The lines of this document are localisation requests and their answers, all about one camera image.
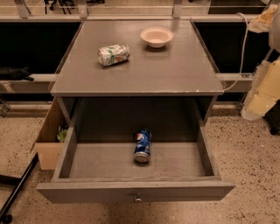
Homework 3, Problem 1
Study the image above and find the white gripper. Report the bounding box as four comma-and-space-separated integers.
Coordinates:
241, 4, 280, 121

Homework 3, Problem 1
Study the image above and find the brown cardboard box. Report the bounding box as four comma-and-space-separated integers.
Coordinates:
34, 98, 67, 171

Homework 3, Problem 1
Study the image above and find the white paper bowl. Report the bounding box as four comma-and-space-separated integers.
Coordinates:
140, 27, 173, 48

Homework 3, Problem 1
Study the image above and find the white cable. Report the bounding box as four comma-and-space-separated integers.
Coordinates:
223, 11, 249, 92

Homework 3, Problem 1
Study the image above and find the green snack bag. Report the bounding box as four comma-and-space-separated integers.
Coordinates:
57, 126, 68, 143

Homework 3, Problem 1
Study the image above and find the blue pepsi can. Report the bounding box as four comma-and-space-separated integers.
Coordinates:
134, 129, 151, 163

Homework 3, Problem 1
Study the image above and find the black stand leg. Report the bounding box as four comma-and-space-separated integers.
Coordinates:
0, 154, 39, 224

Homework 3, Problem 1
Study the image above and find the green white soda can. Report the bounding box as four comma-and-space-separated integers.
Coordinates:
97, 44, 130, 67

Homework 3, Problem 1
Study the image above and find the metal drawer knob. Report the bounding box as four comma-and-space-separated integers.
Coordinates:
134, 193, 143, 203

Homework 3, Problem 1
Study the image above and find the grey open top drawer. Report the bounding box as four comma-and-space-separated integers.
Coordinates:
38, 97, 235, 203

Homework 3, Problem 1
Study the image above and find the black object on ledge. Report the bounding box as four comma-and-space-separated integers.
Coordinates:
0, 66, 34, 81

